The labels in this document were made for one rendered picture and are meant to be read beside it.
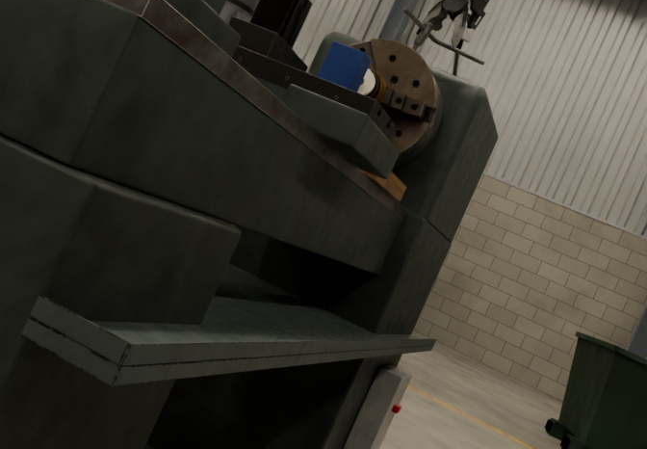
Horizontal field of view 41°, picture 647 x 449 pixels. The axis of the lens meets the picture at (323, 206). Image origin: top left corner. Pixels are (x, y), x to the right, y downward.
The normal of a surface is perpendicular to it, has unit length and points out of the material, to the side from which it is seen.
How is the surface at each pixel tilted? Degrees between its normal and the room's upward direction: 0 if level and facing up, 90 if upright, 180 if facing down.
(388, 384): 90
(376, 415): 90
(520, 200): 90
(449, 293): 90
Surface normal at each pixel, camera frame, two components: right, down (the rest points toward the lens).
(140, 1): -0.26, -0.15
